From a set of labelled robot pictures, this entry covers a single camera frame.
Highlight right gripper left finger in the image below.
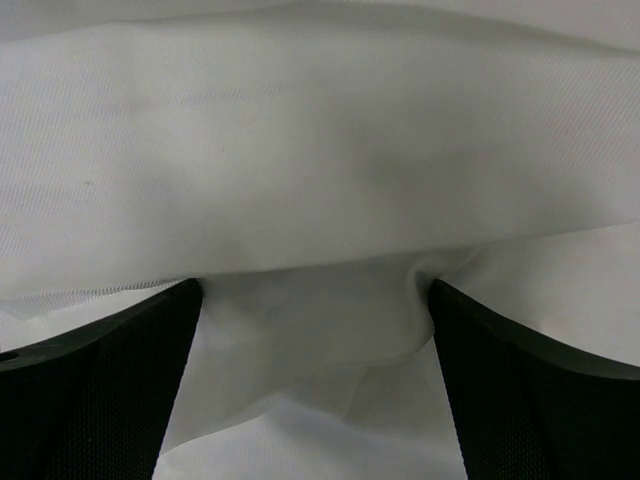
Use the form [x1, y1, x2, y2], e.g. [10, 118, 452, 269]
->
[1, 279, 203, 479]

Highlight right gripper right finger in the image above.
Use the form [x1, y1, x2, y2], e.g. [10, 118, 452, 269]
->
[428, 280, 639, 479]

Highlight white pleated skirt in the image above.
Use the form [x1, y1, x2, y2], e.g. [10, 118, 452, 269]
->
[1, 1, 639, 479]

